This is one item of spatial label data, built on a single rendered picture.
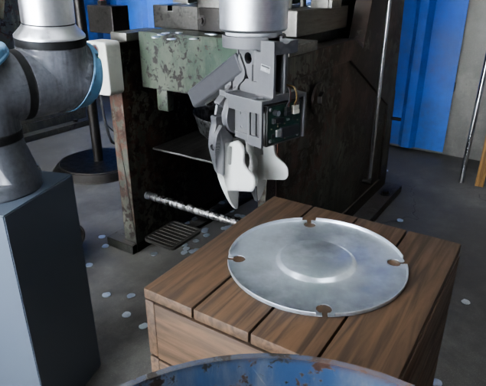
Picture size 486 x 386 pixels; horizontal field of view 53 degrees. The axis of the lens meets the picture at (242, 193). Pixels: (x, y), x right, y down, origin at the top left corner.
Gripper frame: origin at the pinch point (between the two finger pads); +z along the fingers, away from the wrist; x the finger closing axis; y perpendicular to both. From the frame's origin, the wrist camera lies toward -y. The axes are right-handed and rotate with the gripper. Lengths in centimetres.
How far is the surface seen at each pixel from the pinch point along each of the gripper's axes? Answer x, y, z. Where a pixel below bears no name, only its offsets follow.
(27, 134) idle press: 38, -212, 47
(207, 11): 40, -59, -18
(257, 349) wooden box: -3.6, 6.9, 19.3
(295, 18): 49, -38, -17
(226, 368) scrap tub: -18.2, 18.6, 5.2
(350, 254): 20.9, 2.9, 16.3
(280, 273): 8.8, -1.2, 16.8
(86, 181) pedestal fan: 35, -137, 49
